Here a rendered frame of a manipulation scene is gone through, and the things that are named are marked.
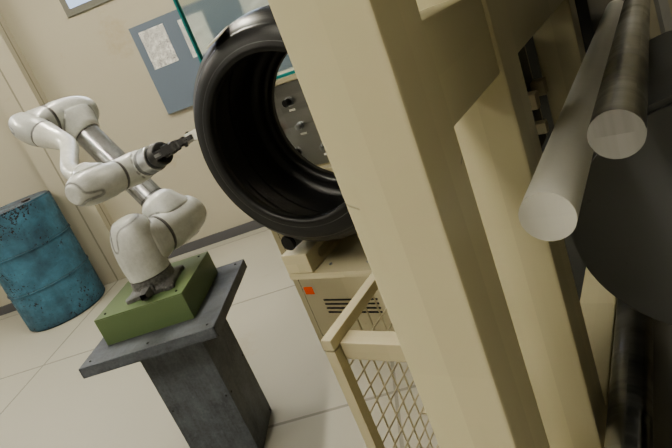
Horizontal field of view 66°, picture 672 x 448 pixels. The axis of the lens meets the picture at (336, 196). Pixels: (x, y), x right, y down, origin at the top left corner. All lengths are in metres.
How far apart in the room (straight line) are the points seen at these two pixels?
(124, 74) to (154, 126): 0.47
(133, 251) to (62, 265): 2.77
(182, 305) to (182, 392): 0.38
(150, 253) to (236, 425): 0.73
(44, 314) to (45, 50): 2.09
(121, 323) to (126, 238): 0.30
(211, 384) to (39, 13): 3.54
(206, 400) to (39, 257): 2.76
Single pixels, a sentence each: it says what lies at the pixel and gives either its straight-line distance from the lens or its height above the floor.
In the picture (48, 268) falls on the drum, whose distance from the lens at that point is 4.65.
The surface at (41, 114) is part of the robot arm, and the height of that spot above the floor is 1.46.
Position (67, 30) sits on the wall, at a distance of 4.79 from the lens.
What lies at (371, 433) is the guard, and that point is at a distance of 0.85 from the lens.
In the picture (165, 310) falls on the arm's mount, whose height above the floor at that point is 0.71.
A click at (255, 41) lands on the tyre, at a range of 1.18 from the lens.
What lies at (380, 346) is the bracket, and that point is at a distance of 0.73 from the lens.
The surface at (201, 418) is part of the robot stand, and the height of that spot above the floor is 0.24.
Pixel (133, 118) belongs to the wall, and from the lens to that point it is 4.67.
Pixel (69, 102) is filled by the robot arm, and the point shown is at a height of 1.46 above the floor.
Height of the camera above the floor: 1.39
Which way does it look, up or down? 17 degrees down
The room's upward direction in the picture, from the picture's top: 21 degrees counter-clockwise
